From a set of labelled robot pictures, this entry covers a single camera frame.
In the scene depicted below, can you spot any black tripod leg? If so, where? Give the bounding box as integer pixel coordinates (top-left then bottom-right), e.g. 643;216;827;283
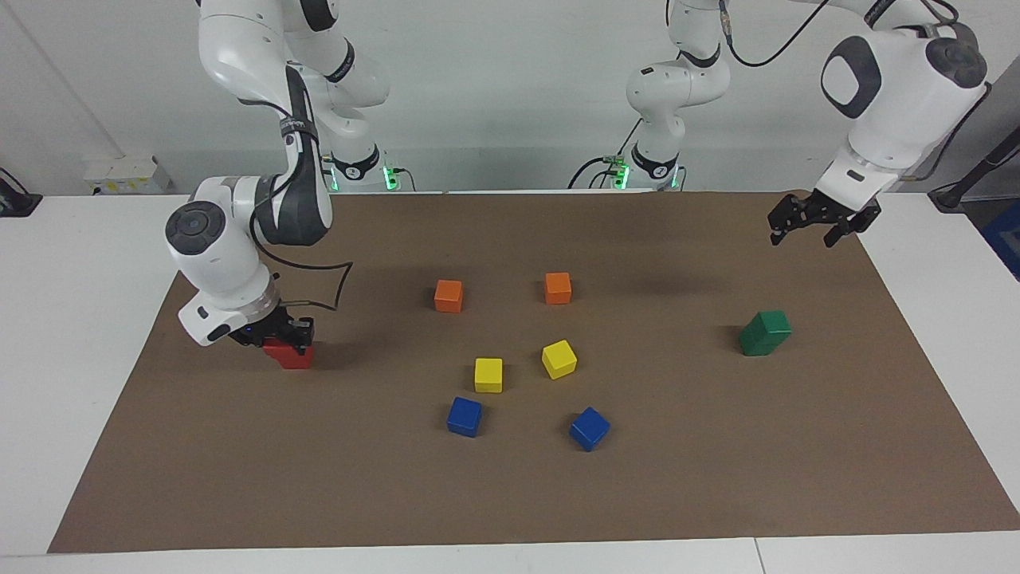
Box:
928;124;1020;213

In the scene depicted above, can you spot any black stand foot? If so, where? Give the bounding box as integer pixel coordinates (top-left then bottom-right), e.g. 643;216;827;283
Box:
0;167;43;218

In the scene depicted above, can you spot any blue box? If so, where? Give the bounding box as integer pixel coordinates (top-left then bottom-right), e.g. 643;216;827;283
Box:
979;199;1020;281

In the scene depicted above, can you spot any white yellow power box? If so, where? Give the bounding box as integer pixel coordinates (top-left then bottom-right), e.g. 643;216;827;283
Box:
84;155;172;195

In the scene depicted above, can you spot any black left base cable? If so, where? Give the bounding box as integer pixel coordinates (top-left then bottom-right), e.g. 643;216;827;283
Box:
567;118;642;190

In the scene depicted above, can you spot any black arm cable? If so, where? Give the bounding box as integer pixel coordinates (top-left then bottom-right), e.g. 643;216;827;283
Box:
716;0;993;183
249;179;355;310

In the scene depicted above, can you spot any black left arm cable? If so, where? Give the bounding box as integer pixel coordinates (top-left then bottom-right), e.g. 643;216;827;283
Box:
716;0;993;183

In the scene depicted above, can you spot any brown table mat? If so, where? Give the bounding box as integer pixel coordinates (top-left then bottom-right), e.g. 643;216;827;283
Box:
48;191;1020;554

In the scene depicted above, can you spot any blue wooden cube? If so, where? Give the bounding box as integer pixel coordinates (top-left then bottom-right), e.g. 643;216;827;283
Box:
569;407;611;453
446;396;483;438

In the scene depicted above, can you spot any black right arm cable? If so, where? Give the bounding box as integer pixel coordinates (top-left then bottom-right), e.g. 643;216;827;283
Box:
249;179;355;310

